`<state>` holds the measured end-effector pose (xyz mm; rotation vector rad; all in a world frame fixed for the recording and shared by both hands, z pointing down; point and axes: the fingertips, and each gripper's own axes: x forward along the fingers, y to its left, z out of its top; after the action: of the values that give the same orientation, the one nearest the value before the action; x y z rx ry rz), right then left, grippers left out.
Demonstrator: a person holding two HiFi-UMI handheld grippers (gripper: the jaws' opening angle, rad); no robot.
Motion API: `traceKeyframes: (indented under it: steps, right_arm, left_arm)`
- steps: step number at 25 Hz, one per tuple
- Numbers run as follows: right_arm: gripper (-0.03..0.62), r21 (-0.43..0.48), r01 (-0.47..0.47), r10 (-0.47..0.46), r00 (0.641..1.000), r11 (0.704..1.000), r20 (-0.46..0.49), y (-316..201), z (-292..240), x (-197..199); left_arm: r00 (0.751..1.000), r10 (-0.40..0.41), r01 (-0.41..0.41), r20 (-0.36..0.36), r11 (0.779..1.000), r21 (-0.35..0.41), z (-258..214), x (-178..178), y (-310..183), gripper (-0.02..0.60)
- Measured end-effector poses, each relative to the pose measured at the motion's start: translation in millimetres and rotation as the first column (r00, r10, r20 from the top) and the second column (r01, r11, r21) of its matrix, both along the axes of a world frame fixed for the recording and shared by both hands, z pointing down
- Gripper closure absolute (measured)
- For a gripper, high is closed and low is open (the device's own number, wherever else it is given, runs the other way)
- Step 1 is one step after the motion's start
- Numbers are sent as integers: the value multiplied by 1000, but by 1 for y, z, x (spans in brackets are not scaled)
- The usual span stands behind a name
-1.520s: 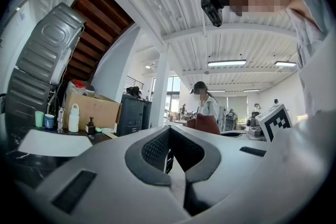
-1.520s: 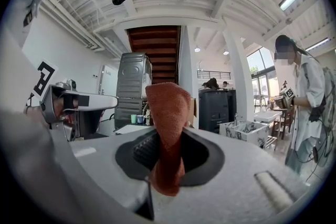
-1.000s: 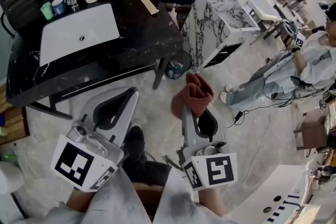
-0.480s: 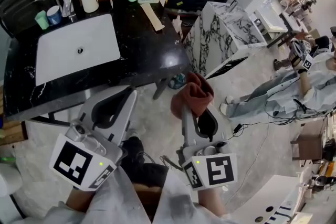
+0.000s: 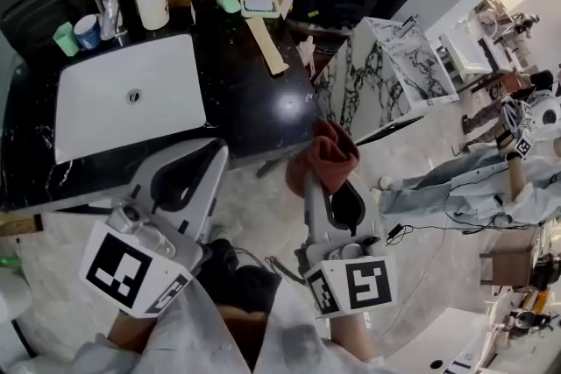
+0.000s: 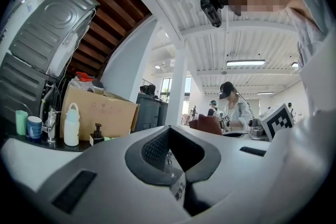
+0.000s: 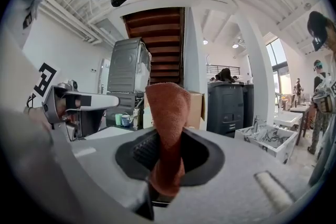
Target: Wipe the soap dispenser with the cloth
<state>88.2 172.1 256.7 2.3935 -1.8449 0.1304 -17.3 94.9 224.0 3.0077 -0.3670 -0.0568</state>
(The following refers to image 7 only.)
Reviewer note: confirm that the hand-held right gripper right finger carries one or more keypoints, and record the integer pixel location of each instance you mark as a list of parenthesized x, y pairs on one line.
[(231, 181)]

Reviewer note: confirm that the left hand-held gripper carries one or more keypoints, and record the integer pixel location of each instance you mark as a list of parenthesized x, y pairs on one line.
[(44, 78)]

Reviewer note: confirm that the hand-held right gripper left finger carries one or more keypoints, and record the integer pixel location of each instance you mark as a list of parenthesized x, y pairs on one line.
[(105, 157)]

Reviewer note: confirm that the rust red cloth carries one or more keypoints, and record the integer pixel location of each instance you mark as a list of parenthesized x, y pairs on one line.
[(168, 126)]

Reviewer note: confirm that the person's left forearm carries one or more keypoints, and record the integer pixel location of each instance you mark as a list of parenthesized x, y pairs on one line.
[(36, 118)]

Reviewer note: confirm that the person's left hand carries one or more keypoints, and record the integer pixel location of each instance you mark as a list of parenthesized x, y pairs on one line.
[(61, 107)]

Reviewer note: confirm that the green plastic cup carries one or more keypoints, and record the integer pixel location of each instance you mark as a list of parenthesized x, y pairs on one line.
[(118, 120)]

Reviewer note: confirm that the white door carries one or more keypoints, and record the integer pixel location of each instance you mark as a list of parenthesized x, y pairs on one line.
[(104, 76)]

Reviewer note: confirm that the blue white mug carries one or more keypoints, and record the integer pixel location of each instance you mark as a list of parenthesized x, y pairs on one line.
[(126, 121)]

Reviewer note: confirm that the grey washing machine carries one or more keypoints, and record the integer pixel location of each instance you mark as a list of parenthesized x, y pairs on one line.
[(126, 65)]

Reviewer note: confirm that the small chrome faucet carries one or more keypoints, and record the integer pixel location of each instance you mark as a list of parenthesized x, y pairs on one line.
[(256, 124)]

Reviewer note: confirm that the large cardboard box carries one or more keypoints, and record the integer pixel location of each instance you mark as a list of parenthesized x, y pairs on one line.
[(196, 110)]

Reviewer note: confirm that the brown wooden staircase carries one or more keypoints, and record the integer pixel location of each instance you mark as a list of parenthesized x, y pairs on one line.
[(157, 42)]

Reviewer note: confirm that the white rectangular basin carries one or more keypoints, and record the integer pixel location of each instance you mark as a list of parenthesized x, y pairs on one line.
[(286, 118)]

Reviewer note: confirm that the white ceiling pipes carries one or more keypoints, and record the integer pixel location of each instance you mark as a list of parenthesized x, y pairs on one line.
[(73, 21)]

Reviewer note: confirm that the person's grey shirt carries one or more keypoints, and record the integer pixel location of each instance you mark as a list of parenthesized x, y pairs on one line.
[(15, 60)]

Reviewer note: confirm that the dark wooden table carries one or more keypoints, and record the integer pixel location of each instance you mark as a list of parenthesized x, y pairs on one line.
[(302, 108)]

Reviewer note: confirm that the black bundle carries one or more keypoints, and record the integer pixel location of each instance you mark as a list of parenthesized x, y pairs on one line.
[(225, 76)]

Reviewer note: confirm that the black balcony railing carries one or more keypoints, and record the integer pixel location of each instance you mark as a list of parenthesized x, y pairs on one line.
[(223, 69)]

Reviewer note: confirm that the large window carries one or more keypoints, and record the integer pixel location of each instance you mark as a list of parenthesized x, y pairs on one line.
[(277, 60)]

